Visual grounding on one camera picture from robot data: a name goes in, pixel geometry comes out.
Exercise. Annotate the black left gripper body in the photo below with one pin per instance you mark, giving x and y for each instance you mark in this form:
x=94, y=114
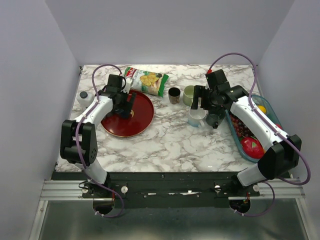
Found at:
x=123, y=97

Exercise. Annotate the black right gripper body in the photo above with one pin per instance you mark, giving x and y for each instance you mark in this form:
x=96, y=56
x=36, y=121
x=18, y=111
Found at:
x=213, y=100

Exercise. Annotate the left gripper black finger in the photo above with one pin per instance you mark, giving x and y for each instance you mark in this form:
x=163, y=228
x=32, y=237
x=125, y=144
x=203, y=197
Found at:
x=124, y=110
x=131, y=100

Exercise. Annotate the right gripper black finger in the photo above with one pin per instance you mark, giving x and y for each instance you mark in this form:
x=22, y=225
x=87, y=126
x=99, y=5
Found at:
x=205, y=99
x=197, y=93

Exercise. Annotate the light green mug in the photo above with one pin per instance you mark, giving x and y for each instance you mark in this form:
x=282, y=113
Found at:
x=188, y=95

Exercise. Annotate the light blue white mug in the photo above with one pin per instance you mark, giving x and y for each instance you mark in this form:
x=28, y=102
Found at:
x=196, y=117

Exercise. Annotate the dark grey mug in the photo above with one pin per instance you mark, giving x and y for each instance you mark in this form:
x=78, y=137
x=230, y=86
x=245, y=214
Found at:
x=214, y=120

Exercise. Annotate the brown striped mug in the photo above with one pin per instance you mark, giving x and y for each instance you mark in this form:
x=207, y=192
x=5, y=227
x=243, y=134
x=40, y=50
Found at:
x=174, y=95

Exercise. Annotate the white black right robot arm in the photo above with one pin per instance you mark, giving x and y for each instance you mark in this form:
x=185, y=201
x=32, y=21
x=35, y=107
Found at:
x=280, y=149

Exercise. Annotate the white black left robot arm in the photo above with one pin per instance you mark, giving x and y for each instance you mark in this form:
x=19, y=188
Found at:
x=78, y=143

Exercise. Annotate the red round tray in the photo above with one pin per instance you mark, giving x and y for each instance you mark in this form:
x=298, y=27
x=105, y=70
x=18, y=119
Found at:
x=140, y=117

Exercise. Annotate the green chips bag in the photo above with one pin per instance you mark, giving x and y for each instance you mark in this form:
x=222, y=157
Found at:
x=146, y=81

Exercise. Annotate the white bottle grey cap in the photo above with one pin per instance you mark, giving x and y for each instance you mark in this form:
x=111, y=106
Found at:
x=85, y=99

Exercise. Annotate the dark toy grapes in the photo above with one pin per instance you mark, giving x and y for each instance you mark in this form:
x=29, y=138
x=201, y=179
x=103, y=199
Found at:
x=242, y=131

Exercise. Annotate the yellow toy lemon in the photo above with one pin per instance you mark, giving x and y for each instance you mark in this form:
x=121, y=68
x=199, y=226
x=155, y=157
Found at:
x=262, y=108

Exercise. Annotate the red toy dragon fruit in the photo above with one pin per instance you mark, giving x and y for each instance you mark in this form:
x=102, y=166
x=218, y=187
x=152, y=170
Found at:
x=252, y=147

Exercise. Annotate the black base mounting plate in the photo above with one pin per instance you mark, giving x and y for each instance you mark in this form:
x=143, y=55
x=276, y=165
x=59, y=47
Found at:
x=137, y=190

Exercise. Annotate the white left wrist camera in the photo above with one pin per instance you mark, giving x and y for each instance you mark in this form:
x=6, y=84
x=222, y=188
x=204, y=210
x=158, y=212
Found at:
x=128, y=85

